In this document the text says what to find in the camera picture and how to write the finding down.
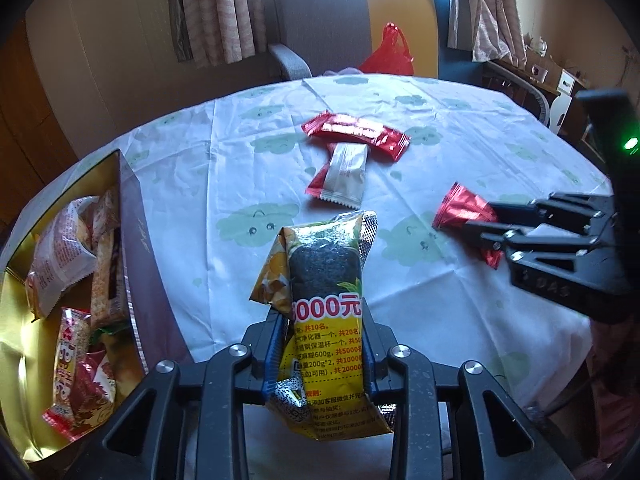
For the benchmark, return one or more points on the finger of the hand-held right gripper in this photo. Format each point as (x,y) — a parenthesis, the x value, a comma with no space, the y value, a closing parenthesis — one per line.
(487,235)
(515,212)

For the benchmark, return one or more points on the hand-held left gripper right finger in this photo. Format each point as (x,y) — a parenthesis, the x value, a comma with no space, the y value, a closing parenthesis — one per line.
(367,360)

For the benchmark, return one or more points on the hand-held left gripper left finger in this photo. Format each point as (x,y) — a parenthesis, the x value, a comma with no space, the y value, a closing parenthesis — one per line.
(272,355)

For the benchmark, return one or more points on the dark red foil snack packet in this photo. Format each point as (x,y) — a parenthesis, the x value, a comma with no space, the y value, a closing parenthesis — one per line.
(460,207)

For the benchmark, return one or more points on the yellow black sesame snack packet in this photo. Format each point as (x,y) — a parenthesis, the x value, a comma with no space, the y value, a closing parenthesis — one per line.
(325,270)

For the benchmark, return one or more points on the maroon gift box gold interior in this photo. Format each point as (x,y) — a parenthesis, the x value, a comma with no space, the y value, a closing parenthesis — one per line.
(145,260)

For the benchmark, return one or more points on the puffed rice bar packet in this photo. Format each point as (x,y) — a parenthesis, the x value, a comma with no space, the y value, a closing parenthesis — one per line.
(105,270)

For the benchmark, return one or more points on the clear snack packet red label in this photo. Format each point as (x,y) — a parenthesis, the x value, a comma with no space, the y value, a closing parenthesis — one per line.
(70,355)

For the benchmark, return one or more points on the clear bread packet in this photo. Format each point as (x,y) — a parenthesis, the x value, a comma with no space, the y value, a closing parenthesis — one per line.
(55,255)

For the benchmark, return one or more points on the white carton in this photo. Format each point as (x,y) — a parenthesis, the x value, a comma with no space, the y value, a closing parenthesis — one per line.
(564,102)

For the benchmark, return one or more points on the person's pink clothing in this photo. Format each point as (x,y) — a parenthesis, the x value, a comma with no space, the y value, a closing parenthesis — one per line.
(615,390)

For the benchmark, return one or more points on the wooden side table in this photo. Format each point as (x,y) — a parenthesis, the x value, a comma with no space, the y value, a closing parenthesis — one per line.
(520,72)

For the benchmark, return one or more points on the white snack packet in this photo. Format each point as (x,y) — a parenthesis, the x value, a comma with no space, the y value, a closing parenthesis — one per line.
(345,170)

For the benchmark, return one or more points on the long red snack packet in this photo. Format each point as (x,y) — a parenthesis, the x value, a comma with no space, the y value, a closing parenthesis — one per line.
(360,130)

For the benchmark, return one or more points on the small red snack packet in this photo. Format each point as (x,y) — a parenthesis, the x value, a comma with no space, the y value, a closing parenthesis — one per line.
(317,182)

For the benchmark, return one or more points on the red plastic bag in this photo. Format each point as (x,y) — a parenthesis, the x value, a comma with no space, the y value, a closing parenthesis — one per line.
(387,55)

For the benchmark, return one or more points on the white tablecloth green cloud print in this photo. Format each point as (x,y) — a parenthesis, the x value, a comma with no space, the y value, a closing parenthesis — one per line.
(210,160)

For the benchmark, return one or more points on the beige patterned curtain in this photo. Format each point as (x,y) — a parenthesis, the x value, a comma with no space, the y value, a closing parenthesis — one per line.
(220,5)
(495,5)

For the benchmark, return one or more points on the grey yellow blue armchair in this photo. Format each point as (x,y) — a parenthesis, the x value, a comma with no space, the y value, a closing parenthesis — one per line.
(320,20)

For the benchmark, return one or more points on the wooden cabinet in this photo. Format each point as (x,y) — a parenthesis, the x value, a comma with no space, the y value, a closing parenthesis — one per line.
(25,110)

